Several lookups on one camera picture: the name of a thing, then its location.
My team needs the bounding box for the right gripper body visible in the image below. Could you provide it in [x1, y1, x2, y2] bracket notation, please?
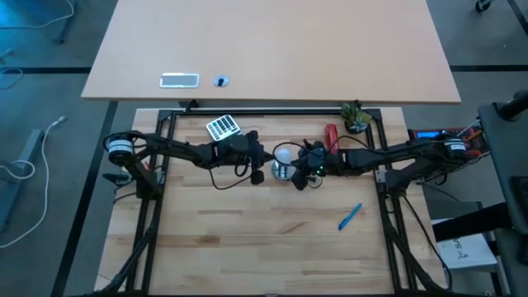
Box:
[312, 151, 347, 177]

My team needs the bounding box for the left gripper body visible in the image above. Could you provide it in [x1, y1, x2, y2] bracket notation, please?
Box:
[224, 134, 255, 166]

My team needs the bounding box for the chrome lamp socket base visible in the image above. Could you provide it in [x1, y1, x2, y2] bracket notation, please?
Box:
[271, 158, 298, 182]

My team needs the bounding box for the white lightbulb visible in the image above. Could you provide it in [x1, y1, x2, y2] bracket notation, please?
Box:
[274, 147, 293, 166]

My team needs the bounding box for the red stapler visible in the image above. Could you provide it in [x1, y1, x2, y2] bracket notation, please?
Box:
[323, 122, 342, 156]

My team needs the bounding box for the silver calculator with dark keys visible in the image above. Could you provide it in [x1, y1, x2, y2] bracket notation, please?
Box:
[205, 114, 243, 144]

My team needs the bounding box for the small potted succulent plant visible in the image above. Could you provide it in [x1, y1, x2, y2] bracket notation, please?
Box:
[340, 101, 372, 135]

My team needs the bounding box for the blue pen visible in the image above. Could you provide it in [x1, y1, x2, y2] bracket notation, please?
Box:
[337, 202, 363, 231]

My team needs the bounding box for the red power supply unit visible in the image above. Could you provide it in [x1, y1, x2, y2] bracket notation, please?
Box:
[407, 125, 492, 158]

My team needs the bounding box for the tan desk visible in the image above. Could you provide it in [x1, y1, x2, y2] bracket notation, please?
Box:
[81, 0, 462, 104]

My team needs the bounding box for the black clamp device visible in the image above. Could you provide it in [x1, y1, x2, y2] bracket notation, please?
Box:
[101, 171, 135, 187]

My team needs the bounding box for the white paper bag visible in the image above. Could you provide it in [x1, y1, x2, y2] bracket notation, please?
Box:
[431, 218, 499, 271]

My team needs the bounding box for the dark grey cart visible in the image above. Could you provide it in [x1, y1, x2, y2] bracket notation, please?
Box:
[432, 89, 528, 297]

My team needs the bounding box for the grey desk foot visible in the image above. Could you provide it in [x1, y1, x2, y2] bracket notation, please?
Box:
[0, 129, 45, 232]

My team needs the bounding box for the black aluminium table frame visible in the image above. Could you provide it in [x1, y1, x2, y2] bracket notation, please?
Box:
[94, 106, 453, 297]

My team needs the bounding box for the long white floor cable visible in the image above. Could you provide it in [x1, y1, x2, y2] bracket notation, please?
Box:
[0, 115, 67, 251]

